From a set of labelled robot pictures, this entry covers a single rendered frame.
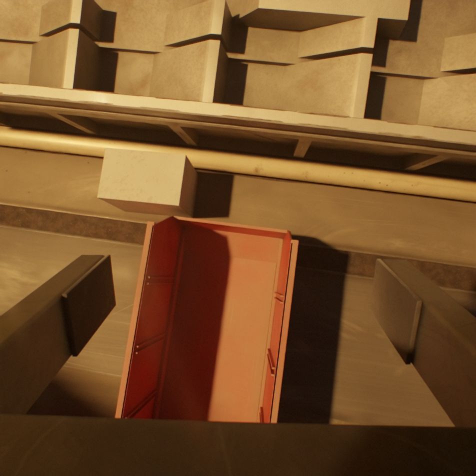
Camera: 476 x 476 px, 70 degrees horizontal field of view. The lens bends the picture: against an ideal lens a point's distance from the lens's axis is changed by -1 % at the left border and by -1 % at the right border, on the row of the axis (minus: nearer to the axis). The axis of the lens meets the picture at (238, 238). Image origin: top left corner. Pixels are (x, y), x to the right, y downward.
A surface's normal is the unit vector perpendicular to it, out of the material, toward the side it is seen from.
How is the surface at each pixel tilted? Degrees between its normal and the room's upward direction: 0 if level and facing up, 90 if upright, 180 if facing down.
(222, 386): 0
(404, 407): 0
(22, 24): 10
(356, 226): 0
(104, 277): 92
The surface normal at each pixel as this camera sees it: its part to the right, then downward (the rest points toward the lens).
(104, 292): 1.00, 0.01
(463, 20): -0.09, 0.04
